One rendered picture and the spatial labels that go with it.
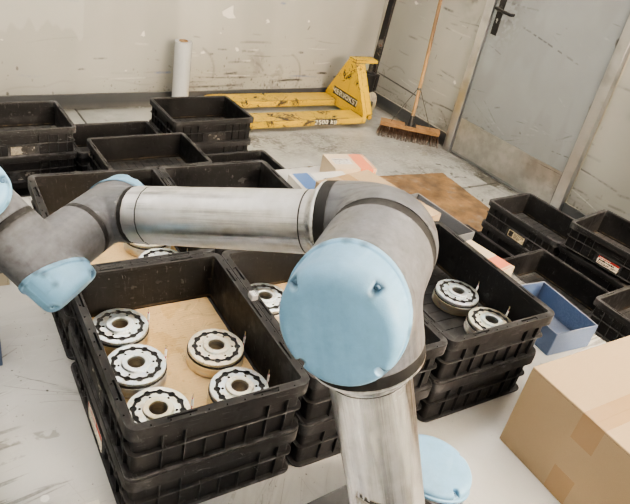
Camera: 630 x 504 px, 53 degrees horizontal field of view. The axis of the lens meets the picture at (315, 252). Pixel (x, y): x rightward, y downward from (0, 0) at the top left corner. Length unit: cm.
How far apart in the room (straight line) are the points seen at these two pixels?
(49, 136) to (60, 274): 195
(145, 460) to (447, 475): 44
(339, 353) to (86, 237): 38
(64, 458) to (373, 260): 81
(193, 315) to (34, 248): 58
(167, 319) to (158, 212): 52
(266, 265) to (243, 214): 64
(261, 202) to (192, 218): 9
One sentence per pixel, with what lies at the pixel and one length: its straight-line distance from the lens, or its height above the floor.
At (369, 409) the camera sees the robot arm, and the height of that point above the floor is 120.
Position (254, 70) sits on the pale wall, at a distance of 496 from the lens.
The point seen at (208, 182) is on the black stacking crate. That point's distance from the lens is 168.
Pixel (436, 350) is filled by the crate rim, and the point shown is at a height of 92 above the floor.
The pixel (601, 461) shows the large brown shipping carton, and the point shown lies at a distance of 126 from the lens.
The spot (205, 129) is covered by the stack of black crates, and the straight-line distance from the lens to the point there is 291.
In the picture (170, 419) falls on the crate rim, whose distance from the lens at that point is 95.
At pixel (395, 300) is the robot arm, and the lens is 52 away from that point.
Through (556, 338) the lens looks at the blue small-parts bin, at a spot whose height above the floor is 76.
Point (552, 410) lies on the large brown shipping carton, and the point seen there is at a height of 85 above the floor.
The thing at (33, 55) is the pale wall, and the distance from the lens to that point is 438.
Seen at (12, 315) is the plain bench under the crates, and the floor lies 70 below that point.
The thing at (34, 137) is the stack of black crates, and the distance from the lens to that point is 268.
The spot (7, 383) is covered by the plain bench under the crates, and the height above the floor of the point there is 70.
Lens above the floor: 163
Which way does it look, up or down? 31 degrees down
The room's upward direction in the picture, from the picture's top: 12 degrees clockwise
